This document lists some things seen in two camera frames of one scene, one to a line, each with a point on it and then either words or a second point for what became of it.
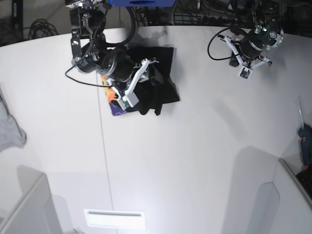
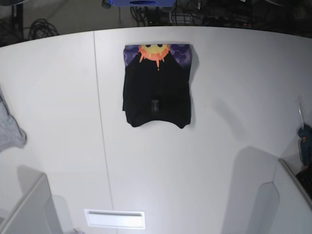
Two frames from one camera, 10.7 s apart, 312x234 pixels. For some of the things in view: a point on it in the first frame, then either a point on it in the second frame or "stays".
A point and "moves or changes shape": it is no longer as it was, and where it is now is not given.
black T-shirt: [155, 87] moves or changes shape
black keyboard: [305, 177] stays
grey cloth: [11, 135] stays
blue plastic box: [142, 3] stays
